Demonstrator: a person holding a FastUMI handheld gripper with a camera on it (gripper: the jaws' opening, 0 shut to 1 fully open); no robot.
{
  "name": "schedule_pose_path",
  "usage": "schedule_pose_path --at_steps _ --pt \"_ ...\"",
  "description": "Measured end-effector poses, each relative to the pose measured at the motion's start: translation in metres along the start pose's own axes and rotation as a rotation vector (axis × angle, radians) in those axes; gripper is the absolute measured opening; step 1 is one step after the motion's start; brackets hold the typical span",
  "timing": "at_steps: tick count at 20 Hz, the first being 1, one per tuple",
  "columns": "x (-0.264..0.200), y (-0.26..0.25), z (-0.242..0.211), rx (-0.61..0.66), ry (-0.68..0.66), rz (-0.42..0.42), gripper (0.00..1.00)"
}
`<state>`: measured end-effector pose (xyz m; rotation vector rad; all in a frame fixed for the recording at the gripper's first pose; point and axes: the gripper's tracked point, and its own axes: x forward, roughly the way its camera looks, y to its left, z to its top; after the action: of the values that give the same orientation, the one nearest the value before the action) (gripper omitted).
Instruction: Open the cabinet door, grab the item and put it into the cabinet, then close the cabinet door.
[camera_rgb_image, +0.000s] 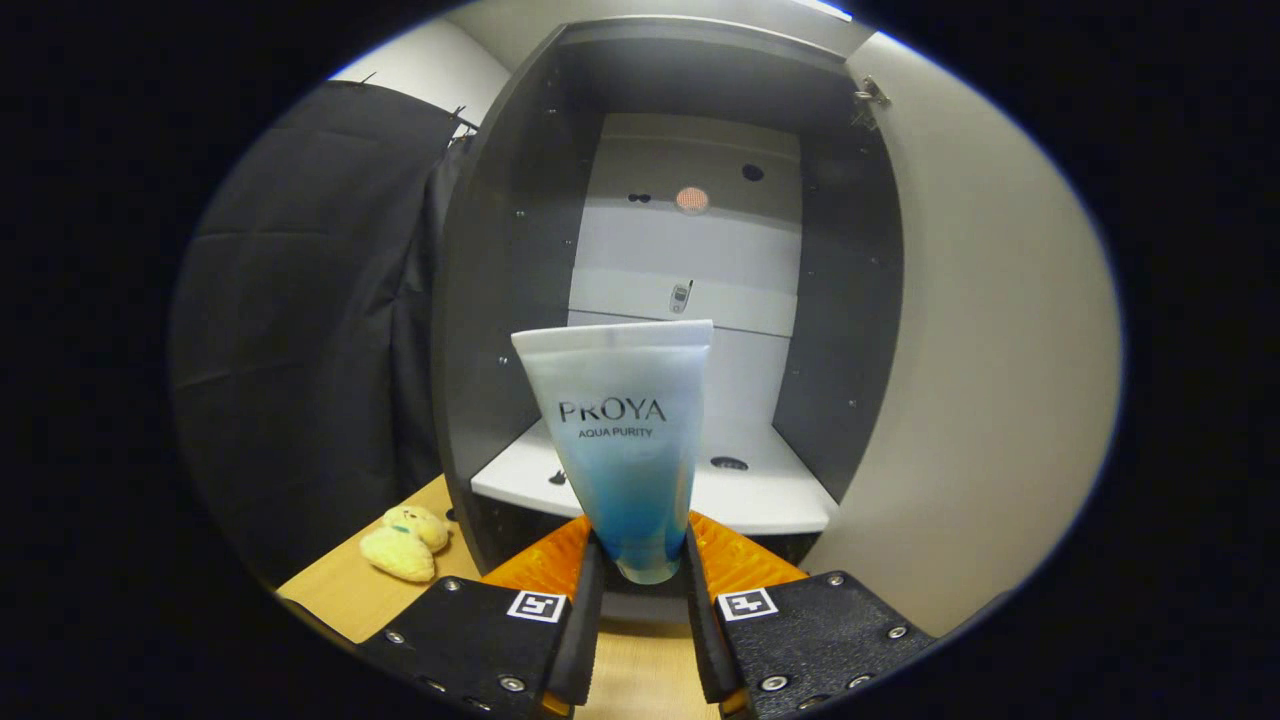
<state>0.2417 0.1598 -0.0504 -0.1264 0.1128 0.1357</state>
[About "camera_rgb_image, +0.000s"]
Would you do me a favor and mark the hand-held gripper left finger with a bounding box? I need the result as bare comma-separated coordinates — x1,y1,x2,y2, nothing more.
358,515,606,719

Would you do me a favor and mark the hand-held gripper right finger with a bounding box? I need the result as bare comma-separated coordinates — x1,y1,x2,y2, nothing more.
683,510,936,719

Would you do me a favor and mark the white blue cosmetic tube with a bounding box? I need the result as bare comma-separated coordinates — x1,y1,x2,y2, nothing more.
510,320,715,586

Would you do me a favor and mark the yellow plush toy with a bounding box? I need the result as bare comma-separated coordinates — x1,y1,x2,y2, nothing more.
360,505,453,584

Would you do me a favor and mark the white cabinet shelf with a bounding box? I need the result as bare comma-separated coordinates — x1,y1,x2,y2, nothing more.
470,415,839,536

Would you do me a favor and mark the dark grey cabinet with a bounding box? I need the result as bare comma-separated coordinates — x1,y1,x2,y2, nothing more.
430,15,906,601

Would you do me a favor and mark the black backdrop cloth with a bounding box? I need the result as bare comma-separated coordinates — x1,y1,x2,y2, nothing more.
168,80,471,591

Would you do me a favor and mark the metal door hinge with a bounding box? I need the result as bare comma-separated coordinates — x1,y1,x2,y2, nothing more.
852,75,893,131

